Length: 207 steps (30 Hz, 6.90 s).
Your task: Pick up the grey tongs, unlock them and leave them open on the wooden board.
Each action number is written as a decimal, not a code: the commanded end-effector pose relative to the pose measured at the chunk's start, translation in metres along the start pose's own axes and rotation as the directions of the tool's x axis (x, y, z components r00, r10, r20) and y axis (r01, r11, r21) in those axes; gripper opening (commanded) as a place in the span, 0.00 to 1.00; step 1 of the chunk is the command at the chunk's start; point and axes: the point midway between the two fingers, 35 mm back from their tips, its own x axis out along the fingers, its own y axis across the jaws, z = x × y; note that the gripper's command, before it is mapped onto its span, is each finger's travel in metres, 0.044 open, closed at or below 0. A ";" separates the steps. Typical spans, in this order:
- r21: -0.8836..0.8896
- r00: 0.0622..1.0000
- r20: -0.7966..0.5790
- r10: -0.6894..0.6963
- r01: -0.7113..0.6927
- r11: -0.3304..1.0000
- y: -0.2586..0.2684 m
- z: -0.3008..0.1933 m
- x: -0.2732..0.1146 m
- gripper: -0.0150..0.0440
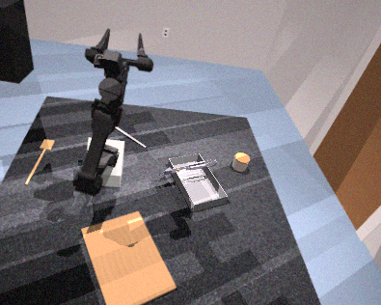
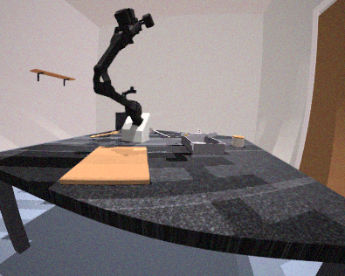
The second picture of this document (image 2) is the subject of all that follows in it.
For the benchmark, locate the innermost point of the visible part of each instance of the wooden board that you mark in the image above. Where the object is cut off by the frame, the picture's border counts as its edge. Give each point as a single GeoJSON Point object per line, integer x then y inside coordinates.
{"type": "Point", "coordinates": [110, 165]}

